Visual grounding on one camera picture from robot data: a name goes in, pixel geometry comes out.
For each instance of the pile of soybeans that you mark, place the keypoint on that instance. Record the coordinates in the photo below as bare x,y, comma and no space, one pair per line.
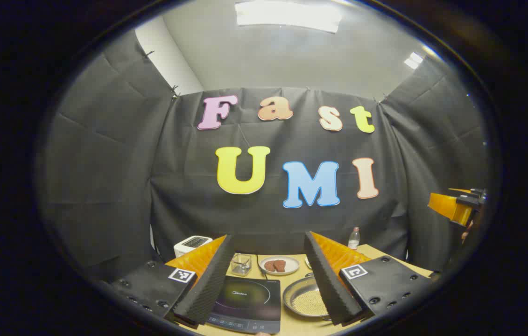
309,303

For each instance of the black induction cooktop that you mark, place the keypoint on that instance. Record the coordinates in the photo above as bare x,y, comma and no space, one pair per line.
249,303

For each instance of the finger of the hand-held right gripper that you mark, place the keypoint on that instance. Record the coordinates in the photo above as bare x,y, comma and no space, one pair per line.
450,207
476,191

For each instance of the small ceiling light panel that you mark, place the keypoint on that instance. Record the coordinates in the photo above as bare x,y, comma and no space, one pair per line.
414,60

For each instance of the white toaster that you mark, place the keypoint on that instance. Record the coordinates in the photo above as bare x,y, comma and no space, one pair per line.
189,245

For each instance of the large ceiling light panel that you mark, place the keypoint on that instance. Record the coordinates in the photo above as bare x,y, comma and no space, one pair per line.
287,14

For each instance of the red meat slice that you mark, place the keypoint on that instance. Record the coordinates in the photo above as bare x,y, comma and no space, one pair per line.
269,266
280,265

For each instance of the clear water bottle red label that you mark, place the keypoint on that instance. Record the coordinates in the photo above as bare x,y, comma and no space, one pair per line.
353,239

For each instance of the black backdrop cloth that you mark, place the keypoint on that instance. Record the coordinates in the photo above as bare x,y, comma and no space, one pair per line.
189,196

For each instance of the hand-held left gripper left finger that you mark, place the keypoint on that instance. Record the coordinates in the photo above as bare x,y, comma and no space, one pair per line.
207,284

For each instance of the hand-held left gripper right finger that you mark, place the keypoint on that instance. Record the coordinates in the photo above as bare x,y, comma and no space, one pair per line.
327,280

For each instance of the white round plate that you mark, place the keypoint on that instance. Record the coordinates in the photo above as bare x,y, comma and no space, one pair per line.
292,265

